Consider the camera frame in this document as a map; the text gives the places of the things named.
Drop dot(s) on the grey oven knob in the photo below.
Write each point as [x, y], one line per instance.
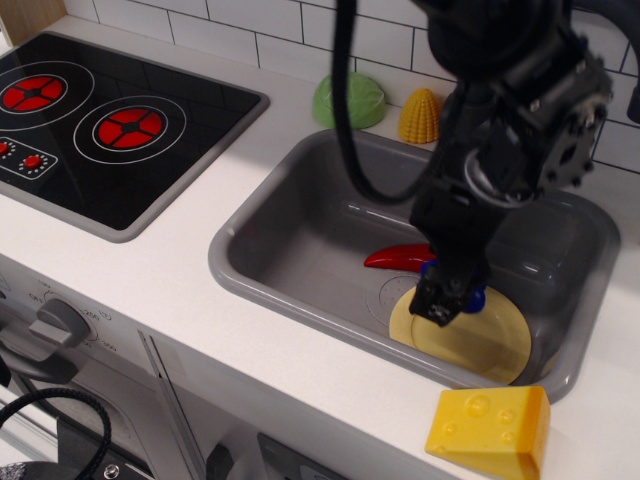
[59, 324]

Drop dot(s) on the red toy chili pepper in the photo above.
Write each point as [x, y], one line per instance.
[407, 257]

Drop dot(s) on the yellow toy corn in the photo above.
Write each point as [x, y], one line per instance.
[420, 117]

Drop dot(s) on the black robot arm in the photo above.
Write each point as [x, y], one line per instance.
[520, 123]

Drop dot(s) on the green toy cabbage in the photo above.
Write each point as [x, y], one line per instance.
[366, 102]

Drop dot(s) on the yellow toy cheese wedge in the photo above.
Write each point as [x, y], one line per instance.
[497, 431]

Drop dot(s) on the black toy stove top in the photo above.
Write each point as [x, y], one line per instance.
[105, 141]

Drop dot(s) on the blue toy blueberries bunch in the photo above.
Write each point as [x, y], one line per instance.
[476, 301]

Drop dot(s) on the grey toy oven front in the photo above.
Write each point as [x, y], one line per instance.
[156, 424]

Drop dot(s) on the grey toy sink basin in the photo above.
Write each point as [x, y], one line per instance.
[298, 246]

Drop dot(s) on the yellow plastic plate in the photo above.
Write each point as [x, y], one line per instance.
[495, 343]

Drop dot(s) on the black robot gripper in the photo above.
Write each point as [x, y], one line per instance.
[456, 222]

